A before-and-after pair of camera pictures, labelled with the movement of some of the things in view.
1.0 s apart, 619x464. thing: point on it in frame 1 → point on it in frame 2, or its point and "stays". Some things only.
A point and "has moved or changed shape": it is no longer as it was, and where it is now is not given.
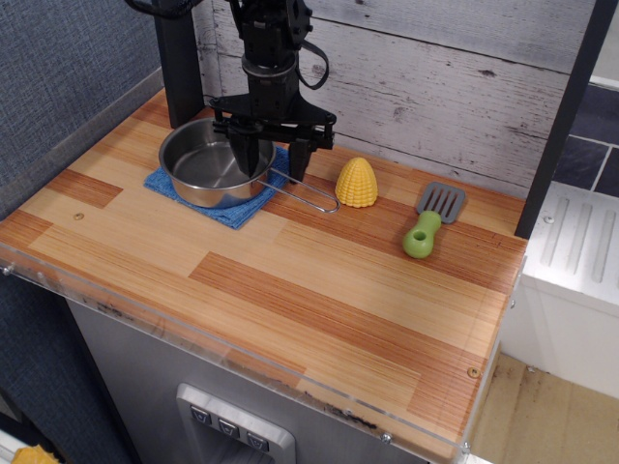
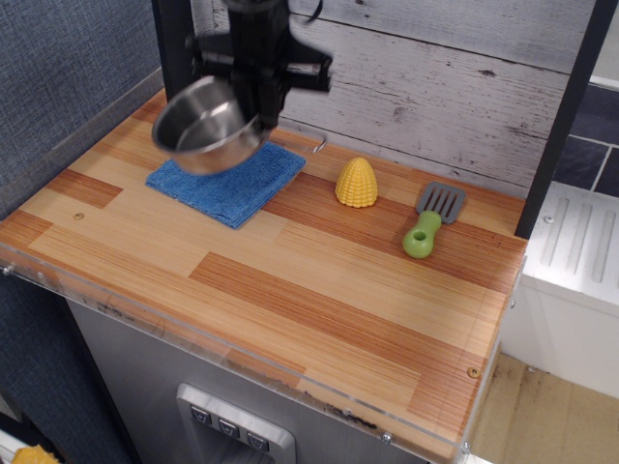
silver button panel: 216,429 stays
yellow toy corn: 356,184 stays
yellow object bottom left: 34,454 stays
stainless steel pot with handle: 199,160 has moved or changed shape
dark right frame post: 586,56 stays
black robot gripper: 274,103 → 262,60
